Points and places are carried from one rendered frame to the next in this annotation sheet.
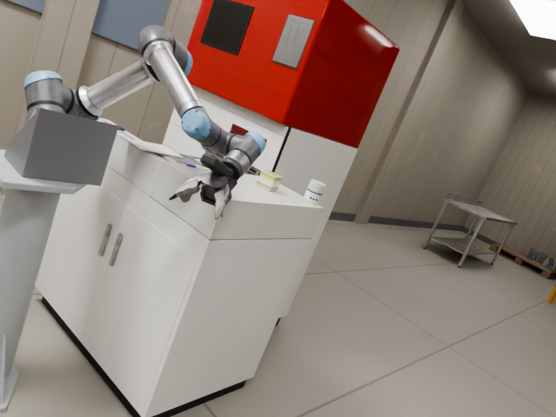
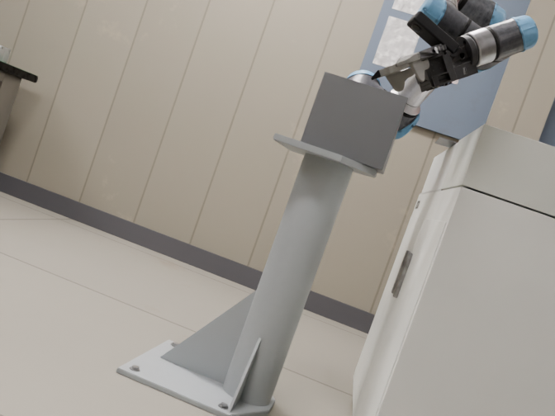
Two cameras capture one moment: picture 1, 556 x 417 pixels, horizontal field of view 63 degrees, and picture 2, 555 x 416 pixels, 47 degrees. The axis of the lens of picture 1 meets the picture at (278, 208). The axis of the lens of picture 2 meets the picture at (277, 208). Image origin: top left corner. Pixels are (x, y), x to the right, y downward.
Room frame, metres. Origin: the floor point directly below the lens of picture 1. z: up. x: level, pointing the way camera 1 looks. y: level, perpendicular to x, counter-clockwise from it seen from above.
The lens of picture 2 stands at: (0.43, -0.91, 0.69)
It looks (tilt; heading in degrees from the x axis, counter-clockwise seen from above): 2 degrees down; 62
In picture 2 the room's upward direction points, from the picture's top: 19 degrees clockwise
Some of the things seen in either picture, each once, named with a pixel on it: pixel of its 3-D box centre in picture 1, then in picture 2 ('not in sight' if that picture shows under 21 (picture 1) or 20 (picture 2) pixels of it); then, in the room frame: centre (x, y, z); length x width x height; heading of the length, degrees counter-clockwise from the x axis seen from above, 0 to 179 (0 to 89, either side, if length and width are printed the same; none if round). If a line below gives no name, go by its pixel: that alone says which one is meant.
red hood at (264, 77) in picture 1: (288, 63); not in sight; (2.64, 0.24, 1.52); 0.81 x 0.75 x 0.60; 55
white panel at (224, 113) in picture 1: (218, 138); not in sight; (2.39, 0.42, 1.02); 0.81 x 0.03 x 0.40; 55
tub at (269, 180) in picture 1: (269, 180); not in sight; (1.88, 0.08, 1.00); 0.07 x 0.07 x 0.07; 70
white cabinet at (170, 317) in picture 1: (162, 270); (486, 355); (1.96, 0.39, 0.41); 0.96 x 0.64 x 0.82; 55
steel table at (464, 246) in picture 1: (472, 232); not in sight; (7.55, -3.13, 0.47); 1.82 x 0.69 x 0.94; 142
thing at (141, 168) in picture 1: (127, 154); (451, 175); (1.83, 0.66, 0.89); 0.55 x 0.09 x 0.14; 55
